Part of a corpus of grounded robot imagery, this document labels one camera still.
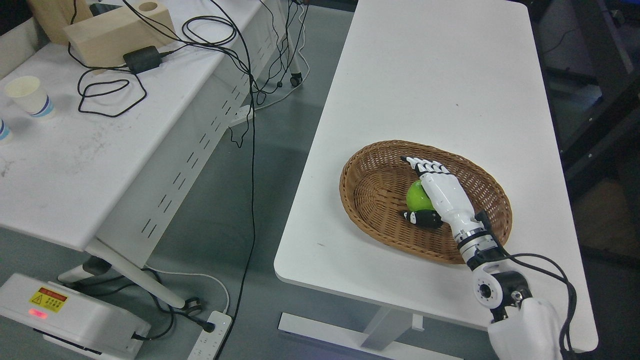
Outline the white folding table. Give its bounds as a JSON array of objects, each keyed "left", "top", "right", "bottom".
[{"left": 1, "top": 0, "right": 285, "bottom": 309}]

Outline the white standing desk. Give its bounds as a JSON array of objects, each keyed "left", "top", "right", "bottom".
[{"left": 273, "top": 0, "right": 599, "bottom": 360}]

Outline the white power strip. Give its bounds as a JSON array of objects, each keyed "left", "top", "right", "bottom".
[{"left": 187, "top": 311, "right": 233, "bottom": 360}]

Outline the brown wicker basket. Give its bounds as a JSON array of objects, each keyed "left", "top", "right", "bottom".
[{"left": 339, "top": 140, "right": 512, "bottom": 264}]

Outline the paper cup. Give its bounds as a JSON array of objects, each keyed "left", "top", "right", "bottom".
[{"left": 4, "top": 75, "right": 57, "bottom": 120}]

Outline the wooden block holder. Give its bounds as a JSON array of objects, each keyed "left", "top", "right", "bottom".
[{"left": 63, "top": 0, "right": 174, "bottom": 68}]

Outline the black power adapter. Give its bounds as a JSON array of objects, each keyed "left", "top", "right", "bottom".
[{"left": 123, "top": 45, "right": 162, "bottom": 75}]

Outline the white box device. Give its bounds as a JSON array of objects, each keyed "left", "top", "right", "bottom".
[{"left": 0, "top": 273, "right": 151, "bottom": 360}]

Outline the green apple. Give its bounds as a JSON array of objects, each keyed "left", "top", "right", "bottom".
[{"left": 406, "top": 180, "right": 435, "bottom": 212}]

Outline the long black cable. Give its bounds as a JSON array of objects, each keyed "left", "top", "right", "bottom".
[{"left": 210, "top": 0, "right": 258, "bottom": 360}]

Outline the black metal shelf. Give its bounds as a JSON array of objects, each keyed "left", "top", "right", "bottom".
[{"left": 523, "top": 0, "right": 639, "bottom": 260}]

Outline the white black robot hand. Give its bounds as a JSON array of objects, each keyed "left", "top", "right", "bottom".
[{"left": 400, "top": 156, "right": 485, "bottom": 242}]

